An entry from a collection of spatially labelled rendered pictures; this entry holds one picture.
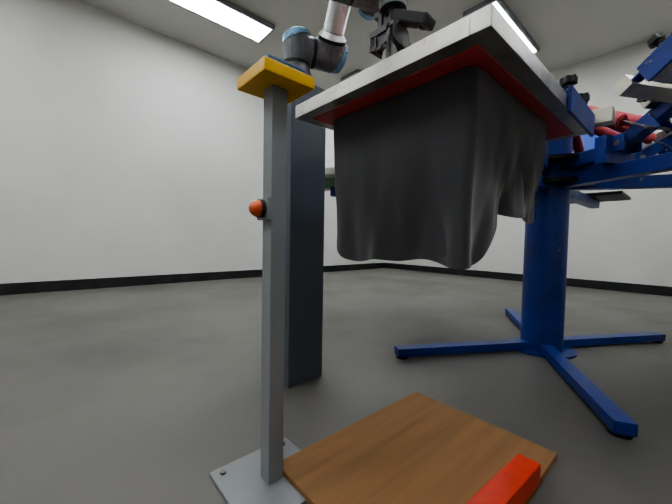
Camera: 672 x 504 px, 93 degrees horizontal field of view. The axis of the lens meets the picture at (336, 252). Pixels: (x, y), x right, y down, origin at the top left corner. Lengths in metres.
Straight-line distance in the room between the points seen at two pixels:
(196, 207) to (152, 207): 0.51
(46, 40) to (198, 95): 1.46
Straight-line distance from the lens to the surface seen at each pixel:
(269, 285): 0.75
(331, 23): 1.53
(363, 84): 0.86
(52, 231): 4.34
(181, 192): 4.54
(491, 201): 0.84
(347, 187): 0.96
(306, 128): 1.35
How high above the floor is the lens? 0.58
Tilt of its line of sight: 2 degrees down
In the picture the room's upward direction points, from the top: 1 degrees clockwise
